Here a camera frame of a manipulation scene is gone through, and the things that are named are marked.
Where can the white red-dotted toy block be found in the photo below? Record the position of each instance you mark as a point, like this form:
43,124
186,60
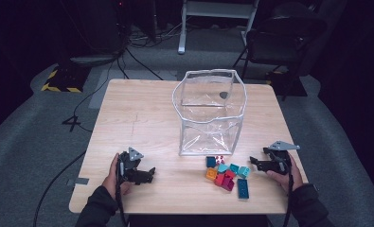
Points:
219,159

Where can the grey tape strip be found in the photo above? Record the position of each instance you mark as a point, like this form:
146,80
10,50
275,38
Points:
80,181

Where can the light teal toy block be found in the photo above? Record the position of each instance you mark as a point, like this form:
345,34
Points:
244,172

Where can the grey stand foot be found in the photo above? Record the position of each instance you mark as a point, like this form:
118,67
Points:
91,60

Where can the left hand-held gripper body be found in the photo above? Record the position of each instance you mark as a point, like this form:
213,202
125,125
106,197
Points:
128,165

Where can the clear plastic bag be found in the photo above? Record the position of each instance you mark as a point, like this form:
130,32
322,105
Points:
206,138

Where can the person's left hand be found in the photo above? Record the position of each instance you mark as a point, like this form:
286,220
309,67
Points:
111,178

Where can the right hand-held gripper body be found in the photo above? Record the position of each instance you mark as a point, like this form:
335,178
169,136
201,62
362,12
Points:
282,164

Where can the black yellow striped stand base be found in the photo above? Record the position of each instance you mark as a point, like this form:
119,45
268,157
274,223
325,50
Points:
66,78

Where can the white desk frame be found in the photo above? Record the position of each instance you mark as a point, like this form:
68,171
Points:
216,8

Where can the black chair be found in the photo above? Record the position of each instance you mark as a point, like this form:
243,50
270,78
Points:
279,44

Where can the dark round table grommet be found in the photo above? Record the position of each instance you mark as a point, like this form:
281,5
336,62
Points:
224,94

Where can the red toy block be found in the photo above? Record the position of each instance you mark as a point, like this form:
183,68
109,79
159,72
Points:
229,174
219,180

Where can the person's right hand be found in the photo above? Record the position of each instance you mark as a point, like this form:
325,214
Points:
290,181

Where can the magenta toy block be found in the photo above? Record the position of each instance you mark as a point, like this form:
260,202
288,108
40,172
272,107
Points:
227,184

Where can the long dark blue toy block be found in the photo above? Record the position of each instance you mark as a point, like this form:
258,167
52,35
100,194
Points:
243,188

